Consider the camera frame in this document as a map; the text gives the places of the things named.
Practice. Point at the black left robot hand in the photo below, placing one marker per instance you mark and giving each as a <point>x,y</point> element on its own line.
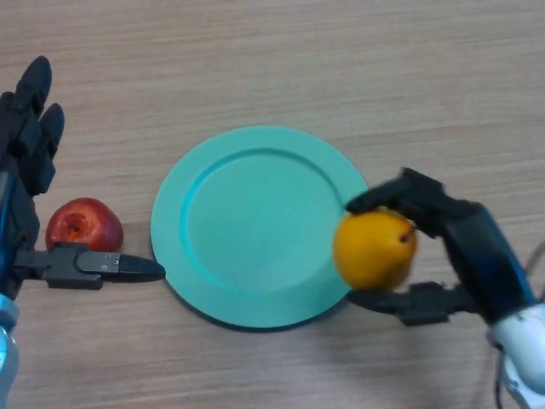
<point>17,183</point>

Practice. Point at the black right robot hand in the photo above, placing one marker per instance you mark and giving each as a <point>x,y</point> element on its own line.
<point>481,255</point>

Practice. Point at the yellow pear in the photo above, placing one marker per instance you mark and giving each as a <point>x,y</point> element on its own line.
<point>370,251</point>

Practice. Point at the green round plate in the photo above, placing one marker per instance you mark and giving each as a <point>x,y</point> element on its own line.
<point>255,230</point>

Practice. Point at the red apple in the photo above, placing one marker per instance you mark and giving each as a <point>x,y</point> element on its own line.
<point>89,219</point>

